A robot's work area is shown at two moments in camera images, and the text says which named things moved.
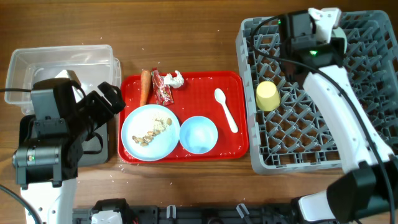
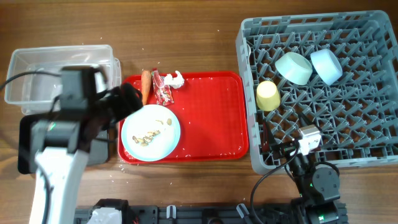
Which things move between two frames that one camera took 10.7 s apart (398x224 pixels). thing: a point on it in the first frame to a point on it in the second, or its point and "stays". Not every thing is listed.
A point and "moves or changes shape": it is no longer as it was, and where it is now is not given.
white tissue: x=176 y=82 stays
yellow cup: x=267 y=97 stays
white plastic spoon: x=220 y=97 to x=249 y=50
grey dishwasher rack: x=288 y=130 stays
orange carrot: x=145 y=85 stays
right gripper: x=288 y=70 to x=283 y=149
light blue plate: x=150 y=132 stays
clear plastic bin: x=91 y=65 stays
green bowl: x=338 y=32 to x=294 y=68
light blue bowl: x=198 y=134 moves or changes shape
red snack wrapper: x=162 y=91 stays
